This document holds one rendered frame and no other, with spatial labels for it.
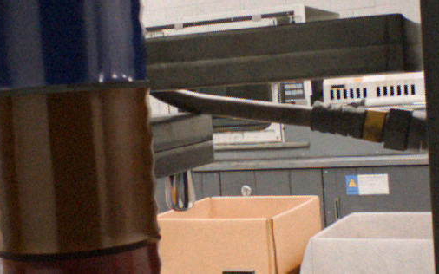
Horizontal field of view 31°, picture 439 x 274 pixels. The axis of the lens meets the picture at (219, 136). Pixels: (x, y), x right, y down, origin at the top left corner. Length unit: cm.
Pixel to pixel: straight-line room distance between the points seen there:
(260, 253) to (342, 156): 236
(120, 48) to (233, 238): 262
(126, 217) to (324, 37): 22
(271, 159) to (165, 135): 472
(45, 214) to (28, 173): 1
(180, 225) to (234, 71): 248
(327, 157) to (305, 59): 469
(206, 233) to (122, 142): 265
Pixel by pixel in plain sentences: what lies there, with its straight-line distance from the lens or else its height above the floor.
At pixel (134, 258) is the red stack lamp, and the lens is 18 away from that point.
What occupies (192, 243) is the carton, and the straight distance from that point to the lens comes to 285.
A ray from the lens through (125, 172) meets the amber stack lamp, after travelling 17.
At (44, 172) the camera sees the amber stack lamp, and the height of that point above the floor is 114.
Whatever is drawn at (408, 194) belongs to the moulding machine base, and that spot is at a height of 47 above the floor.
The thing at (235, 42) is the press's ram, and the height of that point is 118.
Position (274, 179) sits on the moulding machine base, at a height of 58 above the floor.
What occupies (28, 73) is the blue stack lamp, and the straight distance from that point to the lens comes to 17.
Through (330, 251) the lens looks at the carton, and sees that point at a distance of 273.
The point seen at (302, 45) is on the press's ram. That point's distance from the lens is 38.
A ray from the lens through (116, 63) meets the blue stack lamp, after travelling 17.
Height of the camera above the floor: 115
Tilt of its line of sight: 3 degrees down
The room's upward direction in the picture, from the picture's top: 4 degrees counter-clockwise
